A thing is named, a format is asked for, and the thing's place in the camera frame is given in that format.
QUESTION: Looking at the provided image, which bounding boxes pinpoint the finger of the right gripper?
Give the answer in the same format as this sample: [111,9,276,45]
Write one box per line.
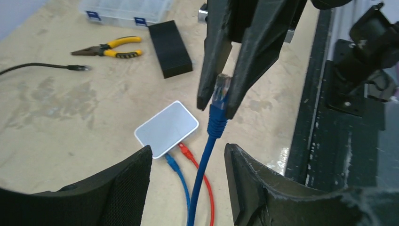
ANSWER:
[197,0,232,111]
[226,0,306,119]

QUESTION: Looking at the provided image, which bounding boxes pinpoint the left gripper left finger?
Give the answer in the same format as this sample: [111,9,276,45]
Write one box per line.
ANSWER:
[0,146,152,226]

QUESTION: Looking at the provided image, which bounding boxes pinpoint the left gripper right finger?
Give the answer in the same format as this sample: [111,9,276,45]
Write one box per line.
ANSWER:
[224,144,399,226]

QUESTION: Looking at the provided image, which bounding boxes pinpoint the long blue ethernet cable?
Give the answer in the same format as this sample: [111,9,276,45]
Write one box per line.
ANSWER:
[164,153,192,219]

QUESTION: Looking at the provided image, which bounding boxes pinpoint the short blue ethernet cable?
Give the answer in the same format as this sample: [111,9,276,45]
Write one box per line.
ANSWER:
[186,73,232,226]

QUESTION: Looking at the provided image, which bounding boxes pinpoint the white network switch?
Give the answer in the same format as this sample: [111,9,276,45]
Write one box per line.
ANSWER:
[134,100,199,159]

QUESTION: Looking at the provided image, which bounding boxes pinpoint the red ethernet cable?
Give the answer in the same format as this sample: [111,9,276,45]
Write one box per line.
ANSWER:
[177,143,215,226]

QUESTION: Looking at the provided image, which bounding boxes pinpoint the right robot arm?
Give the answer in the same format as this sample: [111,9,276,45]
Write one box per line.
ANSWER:
[197,0,399,119]

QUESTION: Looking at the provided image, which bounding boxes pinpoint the black box device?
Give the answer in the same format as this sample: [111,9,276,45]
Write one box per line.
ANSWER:
[148,20,193,79]

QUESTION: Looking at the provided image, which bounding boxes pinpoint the clear plastic organizer box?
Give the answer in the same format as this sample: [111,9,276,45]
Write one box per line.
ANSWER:
[78,0,173,29]

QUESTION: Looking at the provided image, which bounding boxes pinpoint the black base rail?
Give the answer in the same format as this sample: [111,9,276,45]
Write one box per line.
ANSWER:
[284,10,399,192]

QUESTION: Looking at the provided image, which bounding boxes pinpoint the yellow handled pliers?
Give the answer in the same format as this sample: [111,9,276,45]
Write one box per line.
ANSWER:
[71,36,143,59]

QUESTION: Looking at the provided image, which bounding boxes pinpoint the long black cable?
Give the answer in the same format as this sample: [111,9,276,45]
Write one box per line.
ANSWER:
[0,63,93,76]

